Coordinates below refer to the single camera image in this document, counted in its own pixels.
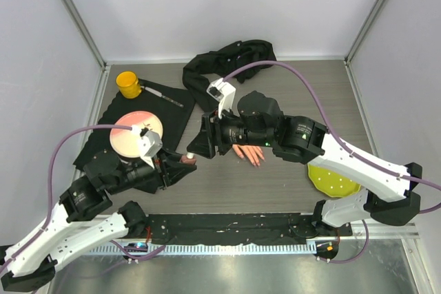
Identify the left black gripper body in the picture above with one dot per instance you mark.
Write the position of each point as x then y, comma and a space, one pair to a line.
163, 168

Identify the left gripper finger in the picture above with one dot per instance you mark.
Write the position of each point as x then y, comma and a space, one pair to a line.
171, 156
179, 171

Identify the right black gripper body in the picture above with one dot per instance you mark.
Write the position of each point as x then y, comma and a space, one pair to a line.
225, 129

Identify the nail polish bottle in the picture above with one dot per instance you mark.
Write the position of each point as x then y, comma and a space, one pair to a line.
188, 161

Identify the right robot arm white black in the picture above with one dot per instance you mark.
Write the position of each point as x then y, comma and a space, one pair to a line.
386, 198

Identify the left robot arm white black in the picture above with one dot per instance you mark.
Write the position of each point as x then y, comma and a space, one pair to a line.
69, 233

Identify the pink cream plate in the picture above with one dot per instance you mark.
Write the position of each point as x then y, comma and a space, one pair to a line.
123, 141

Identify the mannequin hand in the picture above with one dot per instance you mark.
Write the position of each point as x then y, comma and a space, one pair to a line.
253, 154

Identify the table knife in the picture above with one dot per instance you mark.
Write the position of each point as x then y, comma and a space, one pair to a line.
160, 95

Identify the black sleeved shirt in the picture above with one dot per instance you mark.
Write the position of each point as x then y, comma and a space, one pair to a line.
222, 62

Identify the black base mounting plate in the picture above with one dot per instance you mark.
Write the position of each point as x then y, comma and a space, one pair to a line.
232, 229

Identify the yellow cup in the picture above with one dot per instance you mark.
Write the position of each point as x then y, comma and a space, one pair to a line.
128, 84

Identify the yellow green plate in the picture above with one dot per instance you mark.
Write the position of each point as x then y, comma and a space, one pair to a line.
330, 183

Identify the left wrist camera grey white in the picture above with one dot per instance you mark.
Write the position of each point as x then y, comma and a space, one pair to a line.
149, 143

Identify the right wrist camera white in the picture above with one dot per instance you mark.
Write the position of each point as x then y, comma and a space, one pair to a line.
224, 93

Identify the white slotted cable duct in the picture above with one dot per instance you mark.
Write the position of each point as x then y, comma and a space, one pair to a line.
199, 250

